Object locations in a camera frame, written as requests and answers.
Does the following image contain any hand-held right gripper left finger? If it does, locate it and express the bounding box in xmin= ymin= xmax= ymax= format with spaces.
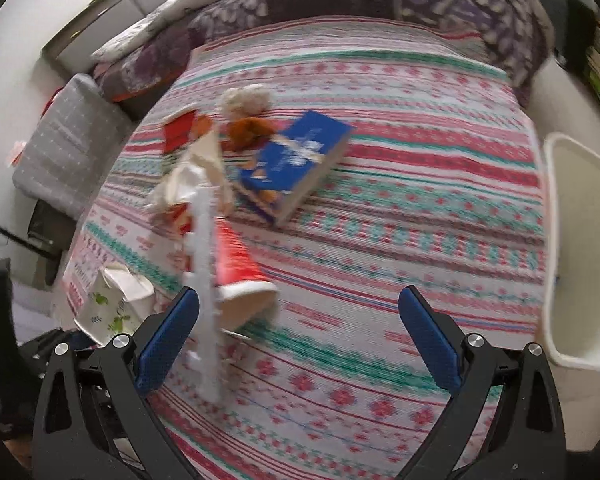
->
xmin=32 ymin=286 xmax=201 ymax=480

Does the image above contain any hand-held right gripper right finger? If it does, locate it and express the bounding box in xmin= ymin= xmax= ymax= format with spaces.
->
xmin=398 ymin=285 xmax=567 ymax=480

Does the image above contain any red paper cup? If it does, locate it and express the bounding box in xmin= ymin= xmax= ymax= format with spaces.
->
xmin=212 ymin=215 xmax=279 ymax=333

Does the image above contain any white plastic bin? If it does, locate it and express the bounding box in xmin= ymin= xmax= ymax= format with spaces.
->
xmin=540 ymin=132 xmax=600 ymax=372

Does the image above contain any red white wrapper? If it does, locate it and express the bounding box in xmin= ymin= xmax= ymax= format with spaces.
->
xmin=145 ymin=160 xmax=216 ymax=236

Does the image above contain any red paper packet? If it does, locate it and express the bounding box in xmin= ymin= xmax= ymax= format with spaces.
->
xmin=162 ymin=112 xmax=213 ymax=153

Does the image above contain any blue cardboard box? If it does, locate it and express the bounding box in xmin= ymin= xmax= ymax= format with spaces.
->
xmin=237 ymin=110 xmax=353 ymax=226

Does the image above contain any white green printed tissue box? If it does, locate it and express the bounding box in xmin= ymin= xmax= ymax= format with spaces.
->
xmin=75 ymin=262 xmax=156 ymax=348

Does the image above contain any red green striped blanket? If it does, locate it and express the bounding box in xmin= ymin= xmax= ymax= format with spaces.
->
xmin=62 ymin=17 xmax=548 ymax=480

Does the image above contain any grey checked cushion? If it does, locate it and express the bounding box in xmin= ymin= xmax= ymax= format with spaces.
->
xmin=12 ymin=74 xmax=136 ymax=221

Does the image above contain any crumpled white tissue ball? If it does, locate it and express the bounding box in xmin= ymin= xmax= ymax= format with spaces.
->
xmin=221 ymin=85 xmax=272 ymax=121

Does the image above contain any black cabinet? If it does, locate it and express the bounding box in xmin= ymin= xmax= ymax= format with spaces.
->
xmin=510 ymin=0 xmax=597 ymax=78

